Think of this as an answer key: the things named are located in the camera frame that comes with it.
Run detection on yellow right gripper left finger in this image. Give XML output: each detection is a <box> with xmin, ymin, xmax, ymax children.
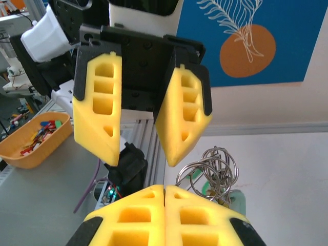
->
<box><xmin>65</xmin><ymin>184</ymin><xmax>167</xmax><ymax>246</ymax></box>

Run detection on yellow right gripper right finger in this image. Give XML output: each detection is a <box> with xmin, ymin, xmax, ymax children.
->
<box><xmin>165</xmin><ymin>184</ymin><xmax>267</xmax><ymax>246</ymax></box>

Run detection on controller board with green LED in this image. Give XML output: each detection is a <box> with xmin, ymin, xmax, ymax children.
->
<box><xmin>92</xmin><ymin>179</ymin><xmax>124</xmax><ymax>207</ymax></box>

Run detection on orange plastic tray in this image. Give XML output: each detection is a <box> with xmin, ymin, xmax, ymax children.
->
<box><xmin>0</xmin><ymin>111</ymin><xmax>73</xmax><ymax>170</ymax></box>

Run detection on red-headed key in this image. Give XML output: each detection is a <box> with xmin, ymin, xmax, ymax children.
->
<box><xmin>19</xmin><ymin>144</ymin><xmax>39</xmax><ymax>156</ymax></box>

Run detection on long aluminium base rail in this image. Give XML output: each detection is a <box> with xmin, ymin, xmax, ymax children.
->
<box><xmin>119</xmin><ymin>116</ymin><xmax>169</xmax><ymax>189</ymax></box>

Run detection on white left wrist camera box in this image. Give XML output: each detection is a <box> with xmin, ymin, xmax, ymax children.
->
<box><xmin>20</xmin><ymin>5</ymin><xmax>75</xmax><ymax>64</ymax></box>

